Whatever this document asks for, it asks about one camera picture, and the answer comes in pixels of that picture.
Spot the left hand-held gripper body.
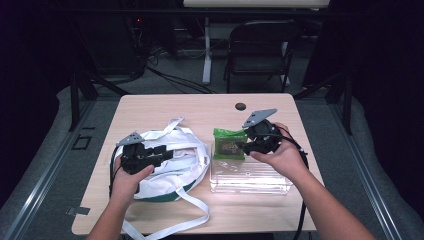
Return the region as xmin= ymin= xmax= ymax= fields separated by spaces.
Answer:
xmin=115 ymin=131 xmax=158 ymax=175

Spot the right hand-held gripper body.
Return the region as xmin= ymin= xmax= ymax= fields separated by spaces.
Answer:
xmin=241 ymin=108 xmax=284 ymax=155

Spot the white tote bag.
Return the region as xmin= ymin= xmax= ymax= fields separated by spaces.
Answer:
xmin=114 ymin=115 xmax=212 ymax=240

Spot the green snack packet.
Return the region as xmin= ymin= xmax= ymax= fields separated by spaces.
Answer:
xmin=212 ymin=127 xmax=249 ymax=161

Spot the clear plastic box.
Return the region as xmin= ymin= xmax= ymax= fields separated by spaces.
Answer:
xmin=209 ymin=141 xmax=294 ymax=196

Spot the person's left hand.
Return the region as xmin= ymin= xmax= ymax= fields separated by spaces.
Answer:
xmin=109 ymin=157 xmax=156 ymax=203

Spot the person's right hand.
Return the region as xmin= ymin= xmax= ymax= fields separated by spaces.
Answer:
xmin=249 ymin=122 xmax=310 ymax=183

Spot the grey tape piece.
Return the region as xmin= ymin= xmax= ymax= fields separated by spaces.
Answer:
xmin=65 ymin=206 xmax=91 ymax=217

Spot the black metal stand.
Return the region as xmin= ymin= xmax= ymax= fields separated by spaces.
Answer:
xmin=293 ymin=71 xmax=354 ymax=136
xmin=68 ymin=71 xmax=131 ymax=133

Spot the black folding chair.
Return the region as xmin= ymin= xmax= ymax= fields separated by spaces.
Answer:
xmin=223 ymin=19 xmax=303 ymax=94

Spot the dark equipment with red light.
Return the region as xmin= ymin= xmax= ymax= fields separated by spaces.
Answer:
xmin=96 ymin=13 xmax=150 ymax=77

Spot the white desk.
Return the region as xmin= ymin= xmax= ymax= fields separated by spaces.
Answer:
xmin=182 ymin=0 xmax=330 ymax=86

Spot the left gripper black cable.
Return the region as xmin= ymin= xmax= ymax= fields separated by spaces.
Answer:
xmin=108 ymin=145 xmax=122 ymax=198

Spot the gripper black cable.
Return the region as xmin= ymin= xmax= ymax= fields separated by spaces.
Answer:
xmin=108 ymin=145 xmax=122 ymax=198
xmin=256 ymin=124 xmax=310 ymax=240

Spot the black floor cable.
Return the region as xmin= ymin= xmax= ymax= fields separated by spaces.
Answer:
xmin=146 ymin=65 xmax=216 ymax=94
xmin=156 ymin=73 xmax=206 ymax=95

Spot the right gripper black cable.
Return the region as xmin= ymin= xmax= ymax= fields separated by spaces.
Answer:
xmin=256 ymin=124 xmax=310 ymax=240

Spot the metal floor rail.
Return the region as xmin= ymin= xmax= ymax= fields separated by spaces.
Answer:
xmin=0 ymin=99 xmax=98 ymax=240
xmin=328 ymin=103 xmax=405 ymax=240

